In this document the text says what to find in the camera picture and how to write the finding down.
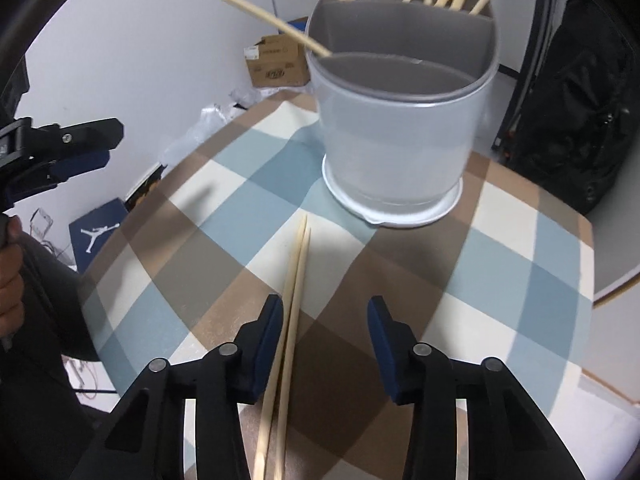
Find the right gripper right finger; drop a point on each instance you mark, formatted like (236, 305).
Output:
(509, 436)

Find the blue jordan shoe box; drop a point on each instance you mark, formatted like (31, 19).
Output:
(90, 232)

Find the grey white utensil holder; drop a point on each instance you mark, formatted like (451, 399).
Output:
(401, 95)

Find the plaid checkered table mat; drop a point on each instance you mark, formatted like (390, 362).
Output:
(508, 273)

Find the person left hand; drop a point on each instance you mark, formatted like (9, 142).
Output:
(12, 285)

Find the black backpack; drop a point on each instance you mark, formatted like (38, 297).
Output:
(582, 115)

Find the brown cardboard box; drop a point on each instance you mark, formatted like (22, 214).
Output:
(276, 61)

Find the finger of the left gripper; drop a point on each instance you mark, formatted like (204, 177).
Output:
(47, 175)
(58, 142)

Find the clear plastic bag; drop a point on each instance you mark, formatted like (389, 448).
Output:
(212, 118)

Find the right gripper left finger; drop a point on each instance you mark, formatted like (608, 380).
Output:
(142, 438)

